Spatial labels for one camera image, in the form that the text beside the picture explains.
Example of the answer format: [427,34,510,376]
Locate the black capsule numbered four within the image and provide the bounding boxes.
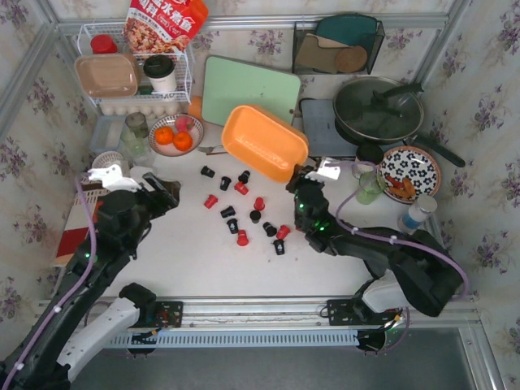
[226,219,239,234]
[273,239,285,256]

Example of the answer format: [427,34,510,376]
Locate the orange tangerine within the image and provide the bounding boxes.
[173,132,193,152]
[154,126,175,145]

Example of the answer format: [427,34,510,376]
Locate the pink peach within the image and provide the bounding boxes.
[175,115,195,132]

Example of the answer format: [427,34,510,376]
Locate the glass pan lid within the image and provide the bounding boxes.
[333,76,425,142]

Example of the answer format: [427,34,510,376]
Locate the light blue plastic tray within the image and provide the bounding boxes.
[89,115,125,154]

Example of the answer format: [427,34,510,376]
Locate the right camera mount white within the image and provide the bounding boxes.
[305,157,341,183]

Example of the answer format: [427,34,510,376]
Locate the left camera mount white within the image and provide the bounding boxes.
[87,162,141,192]

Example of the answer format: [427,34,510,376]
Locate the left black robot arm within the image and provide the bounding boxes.
[1,172,180,389]

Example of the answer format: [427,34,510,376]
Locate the orange plastic storage basket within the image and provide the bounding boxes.
[221,105,309,183]

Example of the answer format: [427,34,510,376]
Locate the fried food pieces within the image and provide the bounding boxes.
[385,175,417,200]

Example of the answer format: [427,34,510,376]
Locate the grey induction cooker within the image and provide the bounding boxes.
[299,98,357,158]

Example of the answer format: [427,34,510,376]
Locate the red striped cloth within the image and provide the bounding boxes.
[53,180,108,267]

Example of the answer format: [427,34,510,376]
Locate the grey tinted glass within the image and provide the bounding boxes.
[125,112,149,139]

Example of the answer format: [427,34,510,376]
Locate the egg tray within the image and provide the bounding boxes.
[99,102,183,118]

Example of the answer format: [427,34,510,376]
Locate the pink fruit bowl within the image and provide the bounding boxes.
[148,114,204,157]

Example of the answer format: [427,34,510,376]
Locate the jar with black lid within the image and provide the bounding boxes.
[352,143,384,179]

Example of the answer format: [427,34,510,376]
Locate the white round strainer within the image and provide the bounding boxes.
[92,151,124,169]

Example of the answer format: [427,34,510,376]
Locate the green cutting board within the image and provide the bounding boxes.
[201,55,301,126]

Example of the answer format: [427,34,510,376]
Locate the pale green glass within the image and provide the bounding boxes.
[121,129,154,167]

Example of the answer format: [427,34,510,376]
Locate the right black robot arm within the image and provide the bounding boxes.
[286,166,469,317]

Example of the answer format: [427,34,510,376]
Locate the camera mount white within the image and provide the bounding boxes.
[305,157,341,183]
[87,162,141,192]

